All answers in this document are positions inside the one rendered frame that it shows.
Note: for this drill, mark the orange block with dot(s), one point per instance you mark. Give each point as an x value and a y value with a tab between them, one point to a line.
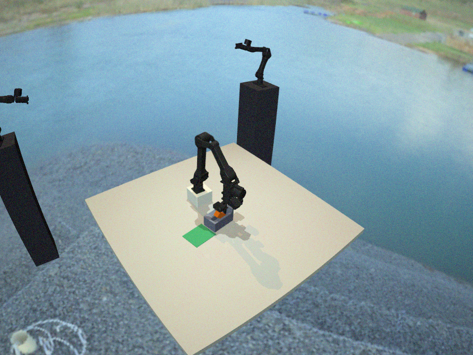
219	214

